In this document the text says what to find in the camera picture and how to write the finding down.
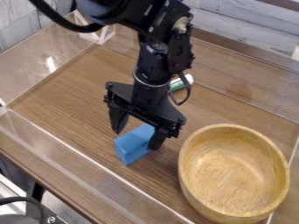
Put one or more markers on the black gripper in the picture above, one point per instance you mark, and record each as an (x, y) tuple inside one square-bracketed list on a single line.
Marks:
[(146, 104)]

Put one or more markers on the blue rectangular block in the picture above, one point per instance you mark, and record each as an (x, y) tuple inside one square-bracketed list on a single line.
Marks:
[(130, 145)]

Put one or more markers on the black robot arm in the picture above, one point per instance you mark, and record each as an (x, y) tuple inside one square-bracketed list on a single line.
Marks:
[(162, 25)]

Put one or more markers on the brown wooden bowl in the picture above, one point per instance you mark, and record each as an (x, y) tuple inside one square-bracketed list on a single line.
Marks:
[(233, 174)]

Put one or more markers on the green Expo marker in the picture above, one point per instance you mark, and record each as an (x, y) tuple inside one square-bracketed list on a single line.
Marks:
[(176, 84)]

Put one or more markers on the black table leg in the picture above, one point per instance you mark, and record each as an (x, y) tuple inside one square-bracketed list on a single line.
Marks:
[(37, 191)]

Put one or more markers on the clear acrylic corner bracket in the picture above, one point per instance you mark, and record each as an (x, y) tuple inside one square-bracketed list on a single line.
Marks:
[(97, 37)]

